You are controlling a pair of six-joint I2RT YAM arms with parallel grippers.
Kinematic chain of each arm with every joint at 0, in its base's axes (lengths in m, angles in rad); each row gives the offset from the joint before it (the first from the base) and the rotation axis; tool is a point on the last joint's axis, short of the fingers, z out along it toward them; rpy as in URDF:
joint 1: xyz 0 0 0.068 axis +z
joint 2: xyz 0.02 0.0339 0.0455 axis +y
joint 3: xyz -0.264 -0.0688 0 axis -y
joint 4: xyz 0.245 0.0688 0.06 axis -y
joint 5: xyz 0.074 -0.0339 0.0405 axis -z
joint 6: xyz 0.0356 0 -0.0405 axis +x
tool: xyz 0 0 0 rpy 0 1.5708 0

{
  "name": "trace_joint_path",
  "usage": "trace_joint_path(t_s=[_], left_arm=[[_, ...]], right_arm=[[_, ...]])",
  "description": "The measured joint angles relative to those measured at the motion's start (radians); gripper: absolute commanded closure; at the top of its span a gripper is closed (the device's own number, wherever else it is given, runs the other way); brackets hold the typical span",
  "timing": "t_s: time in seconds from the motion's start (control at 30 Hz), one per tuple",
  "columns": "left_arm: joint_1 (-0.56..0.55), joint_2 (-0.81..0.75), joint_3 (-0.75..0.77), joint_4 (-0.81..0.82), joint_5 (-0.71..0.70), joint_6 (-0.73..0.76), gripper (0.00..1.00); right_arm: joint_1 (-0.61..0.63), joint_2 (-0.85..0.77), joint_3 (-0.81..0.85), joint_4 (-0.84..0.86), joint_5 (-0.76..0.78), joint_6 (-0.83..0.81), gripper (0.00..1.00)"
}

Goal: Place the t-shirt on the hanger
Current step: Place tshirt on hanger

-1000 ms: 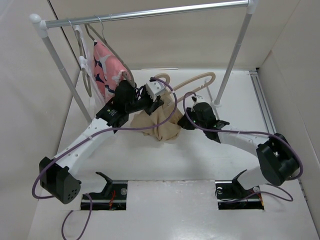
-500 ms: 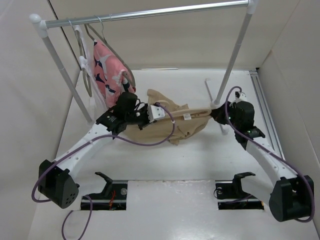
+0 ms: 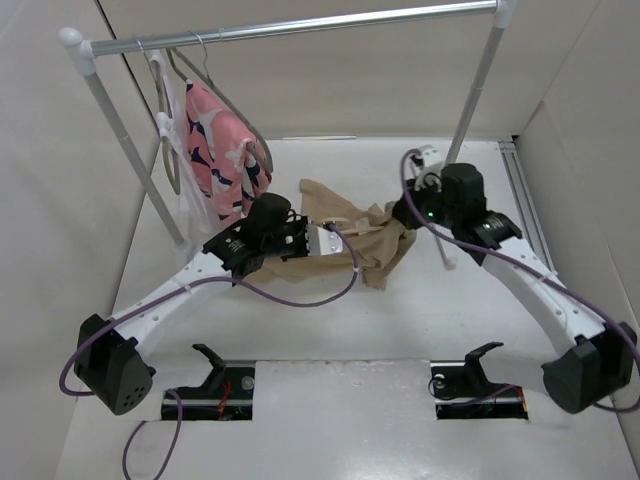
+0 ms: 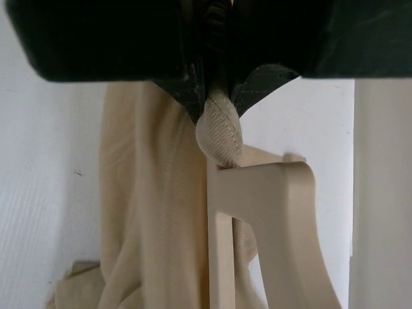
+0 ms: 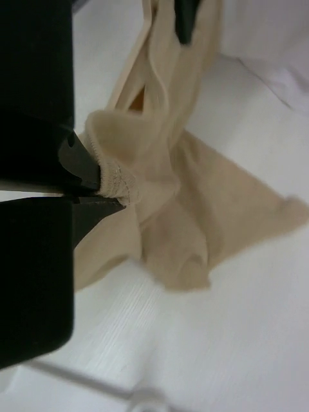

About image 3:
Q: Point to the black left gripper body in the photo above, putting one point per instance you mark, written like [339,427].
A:
[290,243]

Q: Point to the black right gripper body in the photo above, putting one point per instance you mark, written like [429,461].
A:
[431,203]

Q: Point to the beige t shirt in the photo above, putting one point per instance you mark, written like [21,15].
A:
[379,253]

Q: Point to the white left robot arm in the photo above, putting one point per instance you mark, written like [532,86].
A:
[114,355]

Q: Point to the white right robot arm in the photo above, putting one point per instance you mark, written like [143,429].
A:
[594,356]

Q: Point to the pink patterned shirt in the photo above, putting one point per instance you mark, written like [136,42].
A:
[226,171]

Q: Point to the white garment on hanger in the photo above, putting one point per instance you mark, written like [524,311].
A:
[194,213]

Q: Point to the grey hanger with pink shirt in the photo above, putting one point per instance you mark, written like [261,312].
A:
[259,149]

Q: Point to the white clothes rack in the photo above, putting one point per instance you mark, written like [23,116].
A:
[82,54]

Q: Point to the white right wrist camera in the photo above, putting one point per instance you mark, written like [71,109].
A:
[426,167]

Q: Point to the aluminium rail right side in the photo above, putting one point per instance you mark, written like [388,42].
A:
[531,225]

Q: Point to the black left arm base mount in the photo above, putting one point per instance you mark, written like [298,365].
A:
[225,394]

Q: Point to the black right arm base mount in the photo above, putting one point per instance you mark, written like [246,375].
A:
[462,391]

